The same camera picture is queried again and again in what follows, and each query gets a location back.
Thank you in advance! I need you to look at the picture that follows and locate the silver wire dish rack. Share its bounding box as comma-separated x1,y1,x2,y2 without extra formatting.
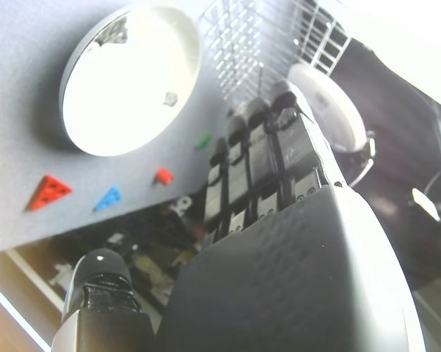
197,0,353,102

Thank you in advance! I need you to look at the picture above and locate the red triangle block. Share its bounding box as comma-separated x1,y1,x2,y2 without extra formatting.
26,175,73,213

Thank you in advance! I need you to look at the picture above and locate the green triangle block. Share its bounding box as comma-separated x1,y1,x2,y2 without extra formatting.
194,133,213,150

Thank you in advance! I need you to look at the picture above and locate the blue triangle block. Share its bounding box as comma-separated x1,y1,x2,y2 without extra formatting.
93,186,123,213

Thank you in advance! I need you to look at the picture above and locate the red cylinder with white cross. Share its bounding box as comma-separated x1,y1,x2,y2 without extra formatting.
153,167,175,187

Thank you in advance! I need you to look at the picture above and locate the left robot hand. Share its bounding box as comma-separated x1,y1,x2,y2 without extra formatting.
51,80,426,352

